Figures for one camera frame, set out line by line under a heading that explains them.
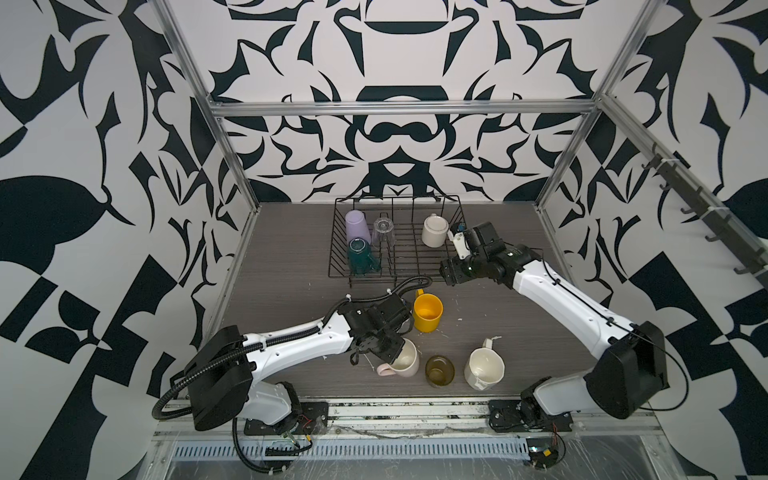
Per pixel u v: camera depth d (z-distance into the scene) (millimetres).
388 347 689
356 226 971
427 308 895
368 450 648
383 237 1016
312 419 733
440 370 811
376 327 600
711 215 587
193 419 418
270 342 446
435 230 1002
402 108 939
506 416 743
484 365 812
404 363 826
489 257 623
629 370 410
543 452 712
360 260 937
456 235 756
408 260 1021
